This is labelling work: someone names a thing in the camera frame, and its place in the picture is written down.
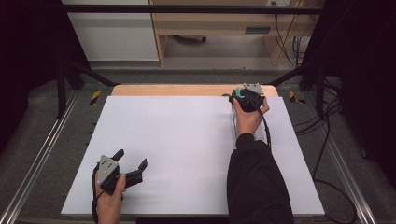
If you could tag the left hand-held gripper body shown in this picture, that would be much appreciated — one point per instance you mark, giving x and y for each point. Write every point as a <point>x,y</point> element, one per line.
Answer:
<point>108,171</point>

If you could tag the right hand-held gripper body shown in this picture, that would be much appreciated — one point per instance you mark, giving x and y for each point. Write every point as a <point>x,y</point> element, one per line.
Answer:
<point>250,101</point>

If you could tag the person's right hand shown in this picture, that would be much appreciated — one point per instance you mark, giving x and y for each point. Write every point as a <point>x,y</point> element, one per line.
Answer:
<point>247,123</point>

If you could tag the person's left hand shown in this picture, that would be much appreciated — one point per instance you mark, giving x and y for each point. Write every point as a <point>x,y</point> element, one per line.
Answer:
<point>110,203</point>

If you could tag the white table mat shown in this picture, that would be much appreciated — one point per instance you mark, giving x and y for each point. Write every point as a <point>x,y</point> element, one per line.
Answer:
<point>171,140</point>

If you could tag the wooden table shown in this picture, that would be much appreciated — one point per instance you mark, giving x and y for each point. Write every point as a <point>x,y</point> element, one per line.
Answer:
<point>171,90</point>

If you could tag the wooden desk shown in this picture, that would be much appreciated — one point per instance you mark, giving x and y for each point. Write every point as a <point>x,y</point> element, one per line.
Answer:
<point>218,23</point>

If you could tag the black metal bar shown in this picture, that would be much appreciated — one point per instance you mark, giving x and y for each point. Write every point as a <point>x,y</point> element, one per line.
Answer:
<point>186,9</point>

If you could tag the white cabinet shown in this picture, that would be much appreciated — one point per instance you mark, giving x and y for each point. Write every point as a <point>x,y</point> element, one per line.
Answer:
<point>115,37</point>

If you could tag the black curtain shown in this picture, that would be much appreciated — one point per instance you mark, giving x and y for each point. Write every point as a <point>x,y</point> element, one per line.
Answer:
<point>367,46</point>
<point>25,46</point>

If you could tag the black frame brace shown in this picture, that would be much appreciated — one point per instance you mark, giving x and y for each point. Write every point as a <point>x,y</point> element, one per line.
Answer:
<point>289,74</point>
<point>93,74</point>

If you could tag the black frame post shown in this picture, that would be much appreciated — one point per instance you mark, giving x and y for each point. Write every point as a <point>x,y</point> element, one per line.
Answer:
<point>320,93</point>
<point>61,93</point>

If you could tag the aluminium rail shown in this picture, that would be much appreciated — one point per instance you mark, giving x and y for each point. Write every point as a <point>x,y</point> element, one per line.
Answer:
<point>348,180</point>
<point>31,174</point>

